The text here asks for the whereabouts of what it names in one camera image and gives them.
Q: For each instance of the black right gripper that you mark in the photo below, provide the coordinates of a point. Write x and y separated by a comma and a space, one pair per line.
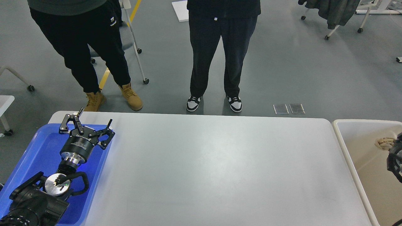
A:
394, 159

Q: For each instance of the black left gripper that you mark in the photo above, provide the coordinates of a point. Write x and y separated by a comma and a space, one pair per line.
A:
80, 142

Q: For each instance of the brown paper ball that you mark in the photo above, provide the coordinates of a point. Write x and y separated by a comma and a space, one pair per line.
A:
385, 143

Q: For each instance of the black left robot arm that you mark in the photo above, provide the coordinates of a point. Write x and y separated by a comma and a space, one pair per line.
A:
55, 180

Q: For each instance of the white plastic bin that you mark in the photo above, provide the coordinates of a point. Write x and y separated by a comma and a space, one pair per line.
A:
379, 189

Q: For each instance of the blue plastic tray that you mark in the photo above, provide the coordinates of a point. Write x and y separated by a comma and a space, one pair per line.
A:
42, 154

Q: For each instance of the grey chair leg with caster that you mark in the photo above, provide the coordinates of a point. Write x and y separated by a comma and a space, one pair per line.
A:
29, 86

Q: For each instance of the person in tan boots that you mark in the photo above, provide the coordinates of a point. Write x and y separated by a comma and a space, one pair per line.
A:
73, 27

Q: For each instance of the floor outlet plate right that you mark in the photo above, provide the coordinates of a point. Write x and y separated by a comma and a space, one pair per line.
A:
297, 109

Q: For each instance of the floor outlet plate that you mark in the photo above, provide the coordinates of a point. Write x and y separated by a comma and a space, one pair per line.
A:
297, 109
281, 109

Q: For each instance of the floor outlet plate left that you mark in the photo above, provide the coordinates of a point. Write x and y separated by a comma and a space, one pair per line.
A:
281, 109

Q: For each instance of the white board on floor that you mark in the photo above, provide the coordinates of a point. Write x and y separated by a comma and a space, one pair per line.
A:
181, 11

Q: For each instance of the chair with dark jacket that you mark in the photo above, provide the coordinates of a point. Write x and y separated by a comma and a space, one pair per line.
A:
338, 12

